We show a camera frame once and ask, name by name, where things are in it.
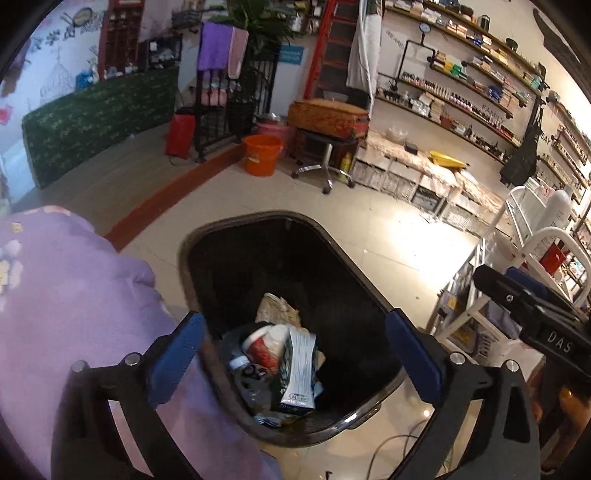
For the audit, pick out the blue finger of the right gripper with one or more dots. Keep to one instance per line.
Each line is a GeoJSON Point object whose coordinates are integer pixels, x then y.
{"type": "Point", "coordinates": [527, 282]}

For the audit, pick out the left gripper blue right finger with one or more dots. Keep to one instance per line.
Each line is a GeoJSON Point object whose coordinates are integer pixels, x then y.
{"type": "Point", "coordinates": [504, 443]}

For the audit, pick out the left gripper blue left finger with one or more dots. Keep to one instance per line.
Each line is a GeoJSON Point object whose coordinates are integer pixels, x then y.
{"type": "Point", "coordinates": [86, 443]}

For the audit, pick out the green white milk carton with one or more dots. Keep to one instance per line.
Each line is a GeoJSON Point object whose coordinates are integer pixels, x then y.
{"type": "Point", "coordinates": [297, 374]}

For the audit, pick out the clear plastic bag trash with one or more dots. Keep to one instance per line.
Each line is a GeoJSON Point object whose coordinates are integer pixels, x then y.
{"type": "Point", "coordinates": [257, 385]}

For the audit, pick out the red paper cup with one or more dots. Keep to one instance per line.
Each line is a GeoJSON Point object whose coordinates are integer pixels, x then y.
{"type": "Point", "coordinates": [265, 346]}

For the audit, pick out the dark brown trash bin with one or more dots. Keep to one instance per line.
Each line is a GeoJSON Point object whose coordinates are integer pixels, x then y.
{"type": "Point", "coordinates": [281, 267]}

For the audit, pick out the person's right hand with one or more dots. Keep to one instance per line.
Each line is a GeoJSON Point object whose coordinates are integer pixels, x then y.
{"type": "Point", "coordinates": [562, 419]}

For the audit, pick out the white metal chair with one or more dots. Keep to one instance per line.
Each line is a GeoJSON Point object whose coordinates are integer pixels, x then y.
{"type": "Point", "coordinates": [465, 318]}

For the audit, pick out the yellow tray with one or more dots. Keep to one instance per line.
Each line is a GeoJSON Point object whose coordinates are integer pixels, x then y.
{"type": "Point", "coordinates": [447, 161]}

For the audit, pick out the purple floral tablecloth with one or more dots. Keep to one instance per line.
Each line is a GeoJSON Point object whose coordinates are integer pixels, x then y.
{"type": "Point", "coordinates": [67, 295]}

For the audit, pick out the rolling stool with box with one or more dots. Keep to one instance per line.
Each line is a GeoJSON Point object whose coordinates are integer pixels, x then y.
{"type": "Point", "coordinates": [334, 123]}

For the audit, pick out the red ladder shelf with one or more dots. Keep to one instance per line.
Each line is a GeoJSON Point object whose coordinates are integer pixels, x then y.
{"type": "Point", "coordinates": [330, 61]}

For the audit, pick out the orange plastic bucket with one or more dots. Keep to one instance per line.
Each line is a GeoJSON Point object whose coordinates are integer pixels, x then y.
{"type": "Point", "coordinates": [261, 154]}

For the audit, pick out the green patterned counter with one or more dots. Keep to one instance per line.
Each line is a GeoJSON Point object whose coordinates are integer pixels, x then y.
{"type": "Point", "coordinates": [64, 133]}

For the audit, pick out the red bag on floor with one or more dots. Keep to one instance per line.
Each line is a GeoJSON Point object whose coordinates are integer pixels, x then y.
{"type": "Point", "coordinates": [180, 135]}

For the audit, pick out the black metal rack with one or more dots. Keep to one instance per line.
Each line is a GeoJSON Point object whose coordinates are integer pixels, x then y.
{"type": "Point", "coordinates": [226, 108]}

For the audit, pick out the green potted plant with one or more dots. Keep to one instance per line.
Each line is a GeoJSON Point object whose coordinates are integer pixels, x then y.
{"type": "Point", "coordinates": [266, 21]}

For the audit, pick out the pink hanging towel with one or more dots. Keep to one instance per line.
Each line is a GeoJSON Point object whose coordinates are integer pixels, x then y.
{"type": "Point", "coordinates": [236, 52]}

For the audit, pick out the purple hanging towel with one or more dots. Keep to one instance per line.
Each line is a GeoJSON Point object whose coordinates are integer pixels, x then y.
{"type": "Point", "coordinates": [214, 46]}

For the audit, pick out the red cubby cabinet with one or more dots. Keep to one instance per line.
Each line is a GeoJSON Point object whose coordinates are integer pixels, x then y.
{"type": "Point", "coordinates": [119, 38]}

